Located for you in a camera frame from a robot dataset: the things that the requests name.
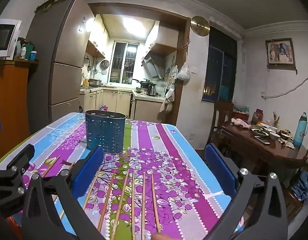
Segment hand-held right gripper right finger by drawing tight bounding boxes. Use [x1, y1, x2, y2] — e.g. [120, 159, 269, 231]
[205, 144, 288, 240]

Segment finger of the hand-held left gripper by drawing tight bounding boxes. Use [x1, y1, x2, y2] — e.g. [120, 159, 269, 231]
[0, 144, 36, 197]

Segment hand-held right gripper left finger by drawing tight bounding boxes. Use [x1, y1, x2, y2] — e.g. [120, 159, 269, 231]
[21, 144, 106, 240]

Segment blue perforated utensil holder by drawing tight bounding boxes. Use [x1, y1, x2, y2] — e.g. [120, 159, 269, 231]
[85, 109, 127, 154]

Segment row of chopsticks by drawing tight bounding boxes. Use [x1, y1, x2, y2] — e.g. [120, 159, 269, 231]
[41, 156, 161, 240]

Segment person's right hand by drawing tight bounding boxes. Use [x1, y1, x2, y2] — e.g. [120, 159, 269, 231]
[151, 232, 170, 240]

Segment dark wooden dining table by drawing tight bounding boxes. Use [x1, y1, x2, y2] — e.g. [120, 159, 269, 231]
[214, 120, 308, 180]

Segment floral striped tablecloth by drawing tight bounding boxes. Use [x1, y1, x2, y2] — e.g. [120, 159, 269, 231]
[0, 112, 244, 240]

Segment smartphone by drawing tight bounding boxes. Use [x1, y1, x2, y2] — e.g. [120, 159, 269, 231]
[254, 136, 271, 145]

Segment wooden dining chair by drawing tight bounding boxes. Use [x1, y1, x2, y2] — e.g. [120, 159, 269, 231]
[210, 100, 235, 148]

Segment pink cloth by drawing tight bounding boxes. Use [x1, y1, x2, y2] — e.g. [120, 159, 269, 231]
[231, 118, 252, 130]

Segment plate of green vegetables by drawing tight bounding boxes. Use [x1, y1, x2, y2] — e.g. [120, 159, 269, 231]
[251, 128, 269, 137]

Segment orange wooden cabinet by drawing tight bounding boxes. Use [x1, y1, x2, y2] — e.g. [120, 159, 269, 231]
[0, 59, 39, 160]

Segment red lidded jar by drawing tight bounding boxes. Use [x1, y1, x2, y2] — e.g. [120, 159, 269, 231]
[251, 109, 264, 125]

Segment beige kitchen base cabinets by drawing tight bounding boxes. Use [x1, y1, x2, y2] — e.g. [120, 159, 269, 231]
[79, 88, 165, 120]

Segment wooden chair with cloth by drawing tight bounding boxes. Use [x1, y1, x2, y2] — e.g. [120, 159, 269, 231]
[281, 152, 308, 225]

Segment blue cloth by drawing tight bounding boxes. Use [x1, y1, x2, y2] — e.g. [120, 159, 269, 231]
[290, 170, 308, 203]

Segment light blue thermos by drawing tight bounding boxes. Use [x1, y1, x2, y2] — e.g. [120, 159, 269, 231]
[292, 112, 308, 147]

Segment hanging cloth bags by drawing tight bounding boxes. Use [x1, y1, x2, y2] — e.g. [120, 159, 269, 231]
[159, 65, 178, 114]

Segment dark window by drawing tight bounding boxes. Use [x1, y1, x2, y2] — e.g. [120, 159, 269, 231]
[201, 26, 237, 103]

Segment black wok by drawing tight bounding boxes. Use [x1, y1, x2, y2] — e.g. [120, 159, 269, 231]
[131, 79, 157, 87]

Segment hanging white plastic bag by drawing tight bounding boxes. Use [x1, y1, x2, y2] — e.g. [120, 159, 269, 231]
[177, 60, 191, 82]

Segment beige refrigerator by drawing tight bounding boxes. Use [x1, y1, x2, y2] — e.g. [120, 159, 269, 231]
[26, 0, 95, 129]

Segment green container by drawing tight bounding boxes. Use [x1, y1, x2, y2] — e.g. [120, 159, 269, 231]
[17, 37, 35, 55]

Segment barred kitchen window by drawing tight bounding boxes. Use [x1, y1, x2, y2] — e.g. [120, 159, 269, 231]
[110, 41, 140, 84]

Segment white microwave oven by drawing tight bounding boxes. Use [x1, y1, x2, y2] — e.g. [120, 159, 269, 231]
[0, 19, 22, 60]

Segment range hood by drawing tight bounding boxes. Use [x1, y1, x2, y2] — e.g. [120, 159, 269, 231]
[141, 53, 167, 79]

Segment kitchen ceiling light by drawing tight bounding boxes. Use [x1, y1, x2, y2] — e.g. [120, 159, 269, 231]
[123, 15, 147, 38]

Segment dark items on refrigerator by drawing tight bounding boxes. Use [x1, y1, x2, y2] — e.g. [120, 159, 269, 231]
[35, 0, 83, 13]

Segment wall cable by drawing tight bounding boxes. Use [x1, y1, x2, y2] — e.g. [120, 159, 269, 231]
[261, 69, 308, 100]

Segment beige kitchen wall cabinets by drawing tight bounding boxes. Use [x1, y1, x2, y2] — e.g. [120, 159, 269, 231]
[86, 14, 109, 58]

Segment gold wall clock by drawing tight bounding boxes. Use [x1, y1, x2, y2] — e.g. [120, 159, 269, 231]
[190, 16, 210, 37]

